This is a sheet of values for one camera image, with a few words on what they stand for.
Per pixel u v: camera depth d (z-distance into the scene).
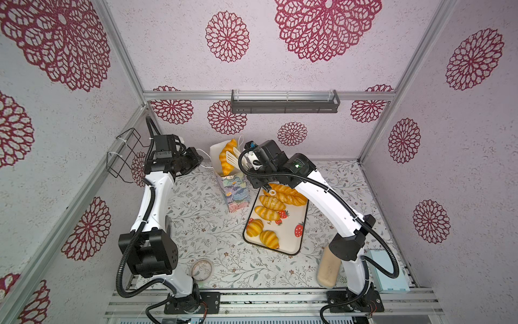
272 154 0.52
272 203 0.97
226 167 0.78
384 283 0.75
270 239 0.85
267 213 0.95
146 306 0.62
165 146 0.60
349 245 0.57
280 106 0.88
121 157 0.75
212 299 0.74
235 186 0.86
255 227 0.89
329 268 0.78
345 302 0.63
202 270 0.81
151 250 0.43
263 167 0.63
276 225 0.95
